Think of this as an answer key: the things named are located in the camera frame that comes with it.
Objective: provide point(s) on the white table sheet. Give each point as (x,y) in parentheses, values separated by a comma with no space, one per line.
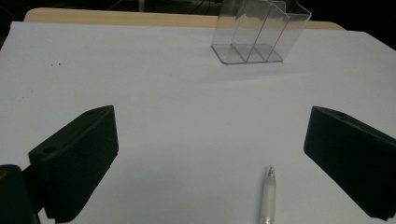
(193,102)

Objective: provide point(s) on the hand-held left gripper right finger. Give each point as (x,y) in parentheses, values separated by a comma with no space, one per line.
(351,158)

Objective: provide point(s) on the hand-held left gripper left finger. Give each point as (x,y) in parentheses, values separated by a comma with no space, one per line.
(77,161)

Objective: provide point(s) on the white translucent pen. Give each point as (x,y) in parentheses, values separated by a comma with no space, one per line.
(268,196)

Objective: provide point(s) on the clear acrylic pen holder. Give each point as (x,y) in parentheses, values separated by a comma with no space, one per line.
(258,32)

